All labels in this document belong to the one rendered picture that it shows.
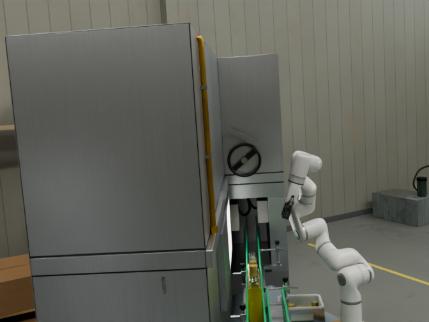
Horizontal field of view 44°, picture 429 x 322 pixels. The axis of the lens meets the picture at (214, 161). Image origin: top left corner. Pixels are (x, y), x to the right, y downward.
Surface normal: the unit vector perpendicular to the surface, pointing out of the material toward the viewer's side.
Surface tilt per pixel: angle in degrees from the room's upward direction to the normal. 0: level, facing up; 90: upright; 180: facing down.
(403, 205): 90
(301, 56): 90
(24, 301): 90
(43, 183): 90
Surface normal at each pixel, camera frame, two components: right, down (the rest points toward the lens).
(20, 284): 0.47, 0.07
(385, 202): -0.88, 0.11
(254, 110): -0.06, 0.12
